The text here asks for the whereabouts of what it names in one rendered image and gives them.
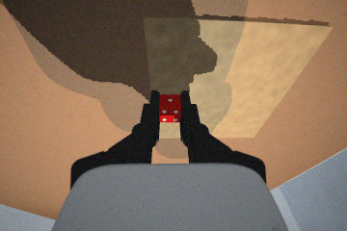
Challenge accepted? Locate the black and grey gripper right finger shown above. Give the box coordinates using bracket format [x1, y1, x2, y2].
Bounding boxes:
[179, 90, 267, 185]

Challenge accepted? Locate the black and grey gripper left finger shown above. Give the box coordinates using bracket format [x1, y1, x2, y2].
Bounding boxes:
[70, 90, 160, 189]

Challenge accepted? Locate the red die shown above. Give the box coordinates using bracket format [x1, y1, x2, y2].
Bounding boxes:
[159, 94, 181, 122]

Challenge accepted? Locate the beige flat mat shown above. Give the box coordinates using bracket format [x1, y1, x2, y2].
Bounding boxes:
[144, 17, 333, 138]

